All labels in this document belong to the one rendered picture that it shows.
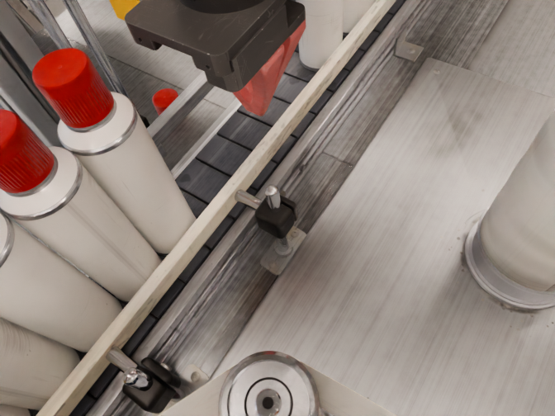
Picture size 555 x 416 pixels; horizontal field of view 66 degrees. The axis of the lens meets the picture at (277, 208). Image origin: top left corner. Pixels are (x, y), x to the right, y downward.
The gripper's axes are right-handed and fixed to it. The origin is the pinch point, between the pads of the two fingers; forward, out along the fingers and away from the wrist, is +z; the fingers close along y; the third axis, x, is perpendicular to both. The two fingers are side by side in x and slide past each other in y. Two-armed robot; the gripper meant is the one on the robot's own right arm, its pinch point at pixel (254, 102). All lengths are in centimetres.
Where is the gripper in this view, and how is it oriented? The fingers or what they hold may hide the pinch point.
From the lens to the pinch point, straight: 31.1
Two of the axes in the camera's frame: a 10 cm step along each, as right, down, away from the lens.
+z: 1.0, 5.0, 8.6
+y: 5.4, -7.5, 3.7
